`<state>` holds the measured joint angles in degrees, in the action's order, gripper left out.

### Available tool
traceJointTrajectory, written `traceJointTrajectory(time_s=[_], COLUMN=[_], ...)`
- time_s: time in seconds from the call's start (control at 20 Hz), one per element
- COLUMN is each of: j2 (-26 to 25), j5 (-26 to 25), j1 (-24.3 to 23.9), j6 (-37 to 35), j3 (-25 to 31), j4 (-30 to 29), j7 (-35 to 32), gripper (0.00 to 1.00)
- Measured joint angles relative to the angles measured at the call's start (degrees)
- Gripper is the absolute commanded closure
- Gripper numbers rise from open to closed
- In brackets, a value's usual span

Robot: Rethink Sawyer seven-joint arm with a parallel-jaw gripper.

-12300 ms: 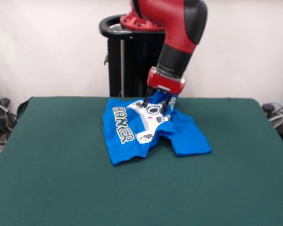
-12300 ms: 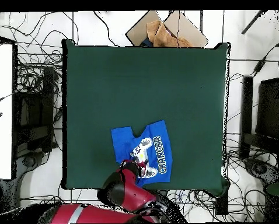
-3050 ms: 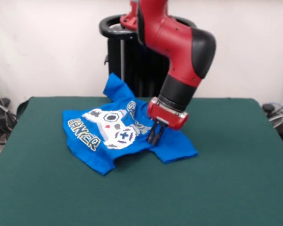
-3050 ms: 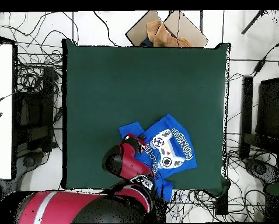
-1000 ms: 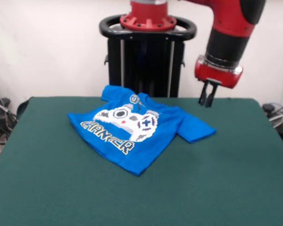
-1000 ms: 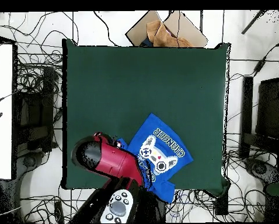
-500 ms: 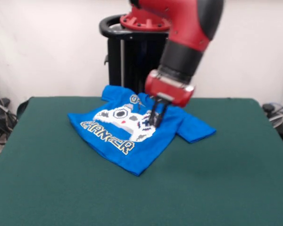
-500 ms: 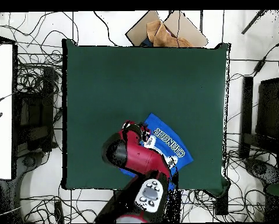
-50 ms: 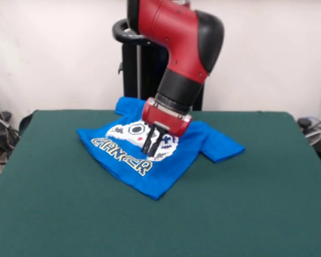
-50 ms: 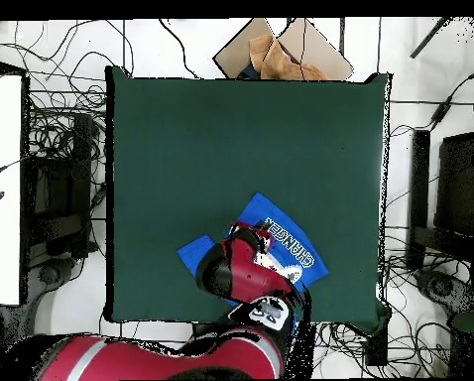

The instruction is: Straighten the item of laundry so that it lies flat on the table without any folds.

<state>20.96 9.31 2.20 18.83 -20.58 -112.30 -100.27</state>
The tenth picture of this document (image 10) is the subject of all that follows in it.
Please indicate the blue printed t-shirt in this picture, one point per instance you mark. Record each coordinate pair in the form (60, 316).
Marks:
(260, 210)

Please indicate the black power adapter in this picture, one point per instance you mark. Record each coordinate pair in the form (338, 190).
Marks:
(440, 114)

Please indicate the black chair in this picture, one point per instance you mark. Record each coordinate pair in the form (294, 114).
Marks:
(455, 190)

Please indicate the dark green table cloth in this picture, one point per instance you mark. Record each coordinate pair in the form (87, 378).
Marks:
(241, 139)

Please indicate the black rod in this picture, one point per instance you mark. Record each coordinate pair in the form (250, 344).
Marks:
(429, 39)

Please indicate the open cardboard box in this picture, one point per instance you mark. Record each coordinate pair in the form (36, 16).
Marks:
(320, 51)

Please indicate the white side table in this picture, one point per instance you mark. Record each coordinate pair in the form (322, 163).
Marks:
(3, 198)

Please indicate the brown cloth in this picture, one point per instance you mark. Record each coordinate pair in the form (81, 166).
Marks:
(276, 63)

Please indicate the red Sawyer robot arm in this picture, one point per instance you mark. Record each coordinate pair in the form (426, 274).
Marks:
(245, 274)

